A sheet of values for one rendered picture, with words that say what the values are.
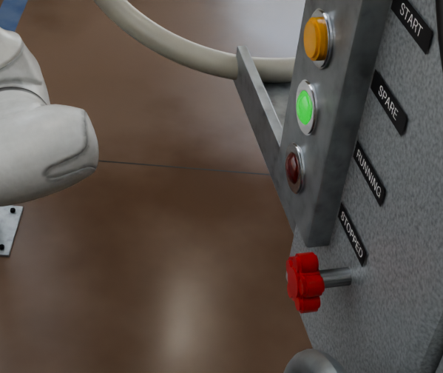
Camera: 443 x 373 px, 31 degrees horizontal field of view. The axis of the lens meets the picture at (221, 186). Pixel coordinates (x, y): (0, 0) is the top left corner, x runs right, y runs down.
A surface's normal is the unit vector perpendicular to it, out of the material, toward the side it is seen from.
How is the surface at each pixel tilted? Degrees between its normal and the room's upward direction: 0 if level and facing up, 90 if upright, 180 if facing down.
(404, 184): 90
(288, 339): 0
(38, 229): 0
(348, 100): 90
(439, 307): 90
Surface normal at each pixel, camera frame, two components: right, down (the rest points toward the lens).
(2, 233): 0.09, -0.75
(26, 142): 0.19, -0.21
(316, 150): -0.97, 0.08
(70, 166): 0.51, 0.52
